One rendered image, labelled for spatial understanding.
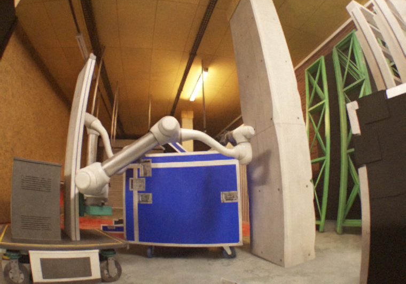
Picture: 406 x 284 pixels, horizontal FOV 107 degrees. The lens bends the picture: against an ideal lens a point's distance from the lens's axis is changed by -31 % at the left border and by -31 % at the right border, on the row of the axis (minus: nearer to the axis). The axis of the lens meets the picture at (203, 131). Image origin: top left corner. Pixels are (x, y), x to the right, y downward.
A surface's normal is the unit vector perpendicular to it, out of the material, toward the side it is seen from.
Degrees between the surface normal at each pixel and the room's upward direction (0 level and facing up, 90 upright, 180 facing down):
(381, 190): 90
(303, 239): 90
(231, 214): 90
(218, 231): 90
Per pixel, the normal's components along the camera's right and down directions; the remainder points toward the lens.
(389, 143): -0.80, -0.14
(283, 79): 0.25, -0.28
